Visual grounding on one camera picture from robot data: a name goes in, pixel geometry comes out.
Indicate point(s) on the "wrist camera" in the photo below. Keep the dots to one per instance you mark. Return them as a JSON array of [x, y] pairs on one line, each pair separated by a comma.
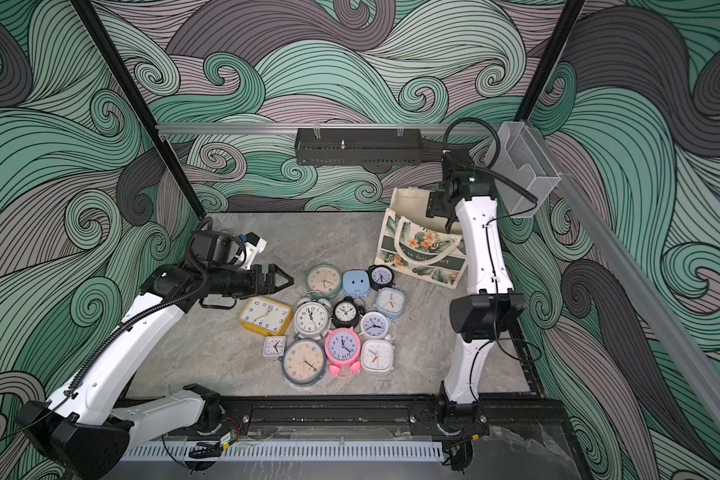
[[461, 177], [225, 251]]

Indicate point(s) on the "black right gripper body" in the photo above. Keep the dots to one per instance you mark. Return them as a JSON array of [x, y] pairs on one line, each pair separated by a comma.
[[438, 205]]

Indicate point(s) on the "light blue square clock back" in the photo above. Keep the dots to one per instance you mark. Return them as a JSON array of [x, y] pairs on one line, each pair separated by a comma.
[[356, 283]]

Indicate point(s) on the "silver twin-bell alarm clock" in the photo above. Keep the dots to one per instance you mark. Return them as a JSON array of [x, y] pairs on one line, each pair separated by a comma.
[[312, 318]]

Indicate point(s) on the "large round blue-rim clock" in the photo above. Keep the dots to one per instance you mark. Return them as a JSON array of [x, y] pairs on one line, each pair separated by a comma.
[[303, 362]]

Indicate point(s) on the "pink twin-bell alarm clock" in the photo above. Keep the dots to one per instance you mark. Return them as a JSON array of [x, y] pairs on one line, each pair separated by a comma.
[[343, 350]]

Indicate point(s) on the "white slotted cable duct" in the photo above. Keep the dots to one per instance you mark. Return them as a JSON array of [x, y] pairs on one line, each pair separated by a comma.
[[290, 450]]

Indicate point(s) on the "green round alarm clock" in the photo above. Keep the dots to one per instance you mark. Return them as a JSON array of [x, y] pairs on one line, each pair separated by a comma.
[[324, 281]]

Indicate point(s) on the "light blue square alarm clock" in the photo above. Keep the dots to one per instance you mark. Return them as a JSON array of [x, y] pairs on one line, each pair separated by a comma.
[[390, 302]]

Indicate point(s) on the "yellow rectangular alarm clock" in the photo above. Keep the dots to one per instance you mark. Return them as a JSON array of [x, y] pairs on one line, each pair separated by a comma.
[[265, 316]]

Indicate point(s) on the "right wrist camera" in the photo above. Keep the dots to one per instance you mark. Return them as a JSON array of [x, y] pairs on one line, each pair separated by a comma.
[[461, 177]]

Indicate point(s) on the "small white square alarm clock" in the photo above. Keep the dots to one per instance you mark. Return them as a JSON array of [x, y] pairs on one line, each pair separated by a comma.
[[274, 347]]

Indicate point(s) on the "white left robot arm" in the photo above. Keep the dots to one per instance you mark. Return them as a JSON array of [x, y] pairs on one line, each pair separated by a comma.
[[80, 426]]

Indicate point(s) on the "floral canvas tote bag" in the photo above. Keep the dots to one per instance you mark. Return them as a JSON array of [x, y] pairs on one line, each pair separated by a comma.
[[410, 243]]

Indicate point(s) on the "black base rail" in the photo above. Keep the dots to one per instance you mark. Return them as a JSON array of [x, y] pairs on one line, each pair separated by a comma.
[[419, 415]]

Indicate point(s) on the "white purple-face alarm clock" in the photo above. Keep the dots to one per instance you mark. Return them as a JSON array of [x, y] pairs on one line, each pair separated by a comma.
[[375, 325]]

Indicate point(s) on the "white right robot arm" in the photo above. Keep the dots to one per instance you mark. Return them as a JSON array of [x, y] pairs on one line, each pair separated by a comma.
[[469, 221]]

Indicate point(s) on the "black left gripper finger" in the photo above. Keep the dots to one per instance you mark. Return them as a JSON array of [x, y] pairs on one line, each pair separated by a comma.
[[270, 287], [275, 273]]

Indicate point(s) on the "black twin-bell alarm clock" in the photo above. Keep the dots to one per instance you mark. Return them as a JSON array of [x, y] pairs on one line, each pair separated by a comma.
[[347, 313]]

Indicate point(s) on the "clear acrylic wall holder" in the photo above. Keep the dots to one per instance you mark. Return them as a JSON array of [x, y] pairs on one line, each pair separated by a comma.
[[525, 159]]

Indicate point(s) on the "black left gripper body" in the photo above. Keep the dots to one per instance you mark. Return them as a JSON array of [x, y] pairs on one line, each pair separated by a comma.
[[236, 283]]

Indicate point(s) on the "small black alarm clock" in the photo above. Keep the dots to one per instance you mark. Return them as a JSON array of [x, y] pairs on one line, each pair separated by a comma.
[[380, 276]]

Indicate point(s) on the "black perforated wall tray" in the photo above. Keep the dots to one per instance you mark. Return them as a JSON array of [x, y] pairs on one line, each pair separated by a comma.
[[358, 147]]

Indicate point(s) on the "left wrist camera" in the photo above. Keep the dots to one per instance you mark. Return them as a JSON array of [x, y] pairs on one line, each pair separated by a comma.
[[225, 251]]

